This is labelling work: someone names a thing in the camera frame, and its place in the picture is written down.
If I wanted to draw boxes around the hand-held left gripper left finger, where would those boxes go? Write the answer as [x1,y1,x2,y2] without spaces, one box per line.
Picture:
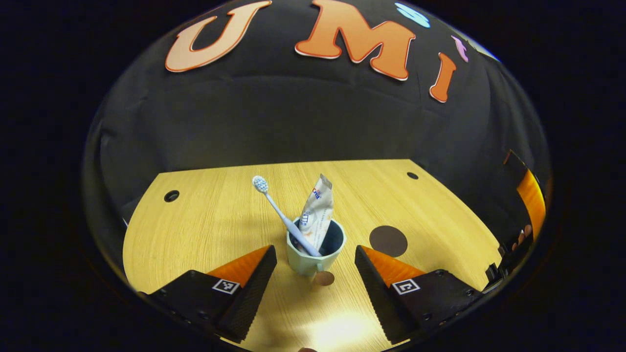
[139,244,278,344]

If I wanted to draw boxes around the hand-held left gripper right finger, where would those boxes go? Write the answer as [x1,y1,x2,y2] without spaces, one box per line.
[355,244,485,345]

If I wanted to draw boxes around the dark brown round coaster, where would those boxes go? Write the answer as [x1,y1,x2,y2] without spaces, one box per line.
[369,225,408,258]

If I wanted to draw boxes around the grey-green cup with wooden handle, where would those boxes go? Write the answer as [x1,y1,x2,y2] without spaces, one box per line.
[286,218,347,287]

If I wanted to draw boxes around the white toothbrush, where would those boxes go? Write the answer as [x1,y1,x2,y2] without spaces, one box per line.
[252,175,323,258]

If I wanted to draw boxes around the white toothpaste tube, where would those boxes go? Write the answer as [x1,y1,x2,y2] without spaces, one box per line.
[297,174,335,252]

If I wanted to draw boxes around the wooden desktop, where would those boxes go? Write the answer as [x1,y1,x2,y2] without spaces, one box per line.
[122,159,502,352]

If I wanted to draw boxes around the black backdrop cloth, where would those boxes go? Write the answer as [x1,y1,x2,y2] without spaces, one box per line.
[81,0,553,274]

